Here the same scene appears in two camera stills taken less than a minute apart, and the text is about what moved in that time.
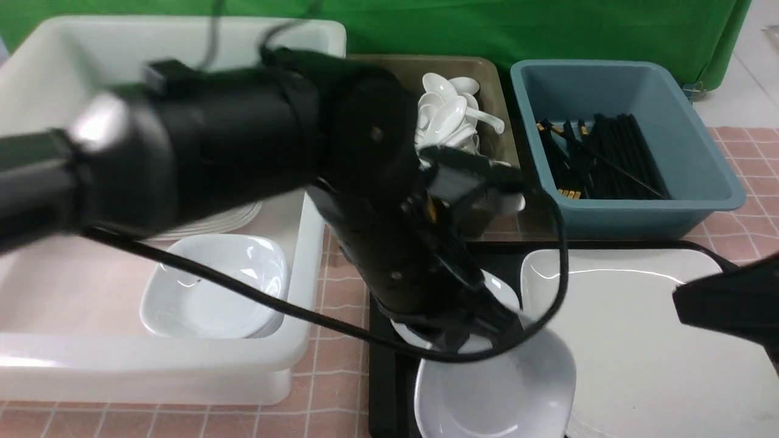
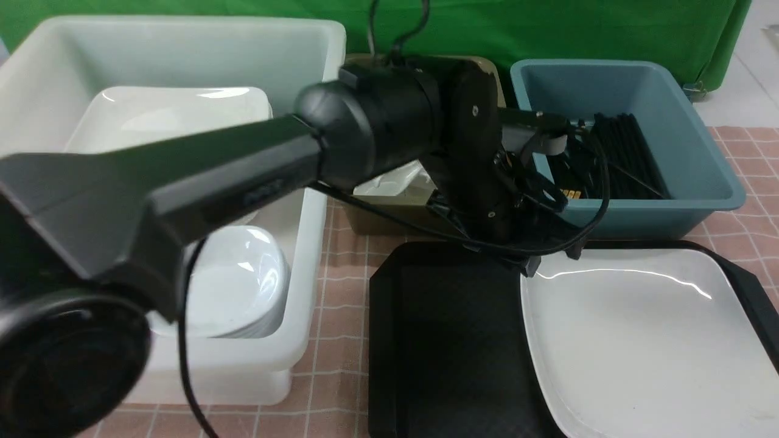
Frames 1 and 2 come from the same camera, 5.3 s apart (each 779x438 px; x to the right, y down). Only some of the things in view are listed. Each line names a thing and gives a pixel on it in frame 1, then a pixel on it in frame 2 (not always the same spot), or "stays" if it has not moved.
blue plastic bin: [701, 188] stays
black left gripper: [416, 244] → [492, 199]
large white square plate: [641, 370] stays
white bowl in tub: [174, 302] stays
